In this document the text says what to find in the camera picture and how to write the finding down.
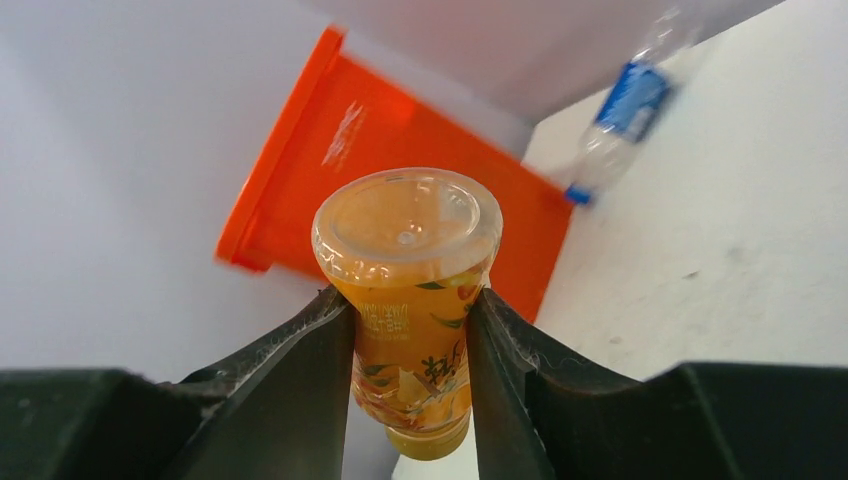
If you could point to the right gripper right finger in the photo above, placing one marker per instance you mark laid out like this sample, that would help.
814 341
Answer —
543 411

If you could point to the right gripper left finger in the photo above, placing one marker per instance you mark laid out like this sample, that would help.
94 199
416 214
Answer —
275 409

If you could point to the orange juice bottle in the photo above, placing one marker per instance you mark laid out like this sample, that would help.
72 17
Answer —
411 249

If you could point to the orange plastic bin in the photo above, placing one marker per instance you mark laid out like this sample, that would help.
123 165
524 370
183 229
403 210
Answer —
344 120

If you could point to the blue label bottle near bin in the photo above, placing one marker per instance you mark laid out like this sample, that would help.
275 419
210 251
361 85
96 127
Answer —
646 83

